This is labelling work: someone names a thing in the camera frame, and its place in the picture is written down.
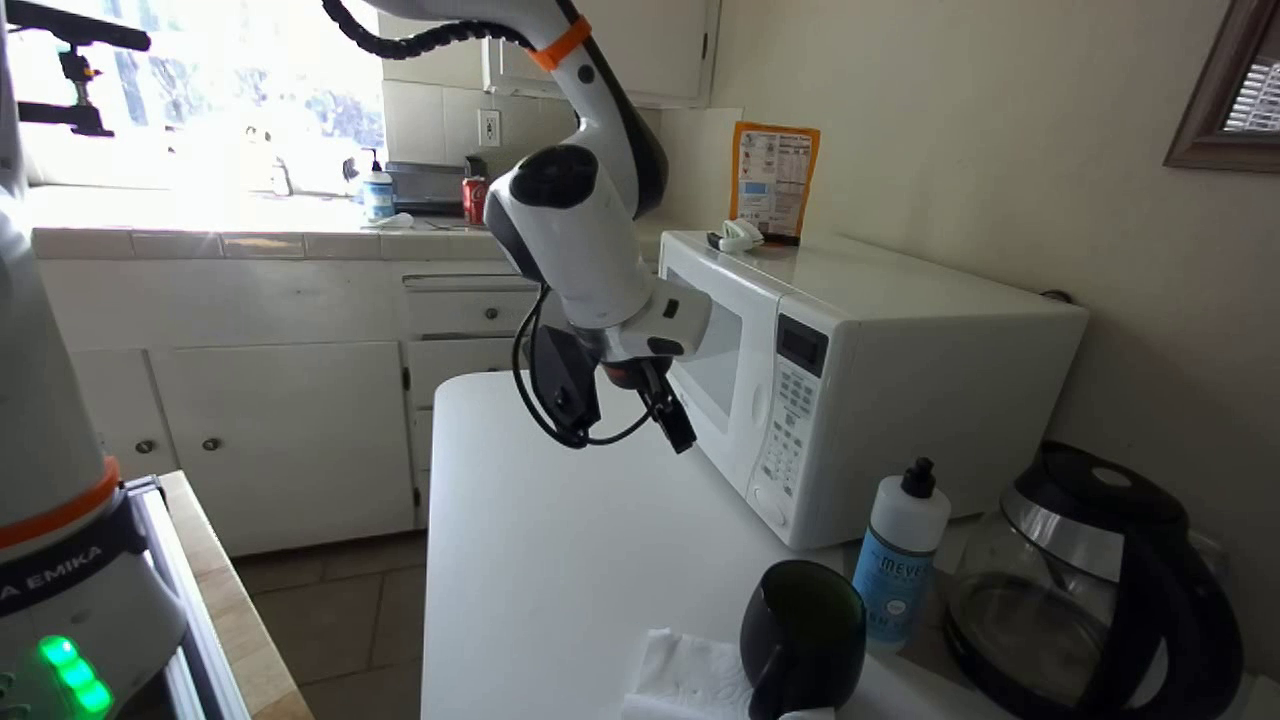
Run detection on framed picture on wall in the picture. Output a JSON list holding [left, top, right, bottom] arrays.
[[1166, 0, 1280, 176]]

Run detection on blue white spray bottle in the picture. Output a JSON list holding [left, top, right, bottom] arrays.
[[854, 456, 953, 653]]

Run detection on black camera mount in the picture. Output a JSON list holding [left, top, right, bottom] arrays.
[[3, 0, 152, 135]]

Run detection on glass electric kettle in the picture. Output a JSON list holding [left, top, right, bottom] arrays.
[[944, 441, 1244, 720]]

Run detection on white paper towel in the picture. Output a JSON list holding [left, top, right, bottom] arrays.
[[620, 628, 753, 720]]

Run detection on white kitchen cabinets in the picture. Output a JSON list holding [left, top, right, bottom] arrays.
[[40, 262, 531, 557]]

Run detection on small white green object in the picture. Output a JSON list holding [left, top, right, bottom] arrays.
[[710, 222, 763, 256]]

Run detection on soap bottle by sink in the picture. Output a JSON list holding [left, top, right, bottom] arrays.
[[359, 158, 397, 222]]

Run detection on black mug green inside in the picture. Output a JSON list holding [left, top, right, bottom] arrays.
[[740, 561, 870, 720]]

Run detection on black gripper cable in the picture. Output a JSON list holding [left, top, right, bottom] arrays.
[[510, 287, 666, 454]]

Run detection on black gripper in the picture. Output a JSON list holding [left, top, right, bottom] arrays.
[[529, 323, 697, 454]]

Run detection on red cup on counter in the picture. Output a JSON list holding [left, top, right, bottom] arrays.
[[462, 158, 488, 228]]

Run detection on white microwave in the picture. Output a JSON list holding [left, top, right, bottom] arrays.
[[662, 231, 1089, 553]]

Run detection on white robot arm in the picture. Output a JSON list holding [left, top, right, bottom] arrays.
[[321, 0, 710, 454]]

